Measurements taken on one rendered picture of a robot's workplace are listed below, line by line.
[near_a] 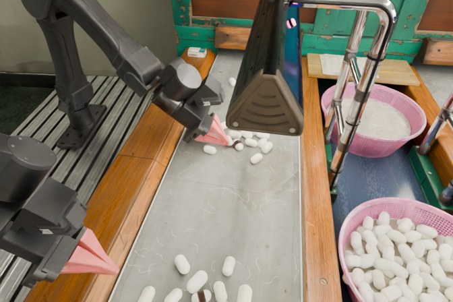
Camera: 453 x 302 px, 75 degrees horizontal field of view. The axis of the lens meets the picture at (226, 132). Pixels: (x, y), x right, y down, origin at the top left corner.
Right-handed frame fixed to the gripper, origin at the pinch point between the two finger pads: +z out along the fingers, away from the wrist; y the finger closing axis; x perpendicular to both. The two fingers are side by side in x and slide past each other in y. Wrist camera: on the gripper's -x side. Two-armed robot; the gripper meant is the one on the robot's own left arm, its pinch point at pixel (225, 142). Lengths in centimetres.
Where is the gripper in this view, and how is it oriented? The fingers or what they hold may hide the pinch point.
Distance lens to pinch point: 71.3
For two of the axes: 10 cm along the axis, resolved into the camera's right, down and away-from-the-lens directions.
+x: -6.5, 5.0, 5.8
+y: 1.7, -6.5, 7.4
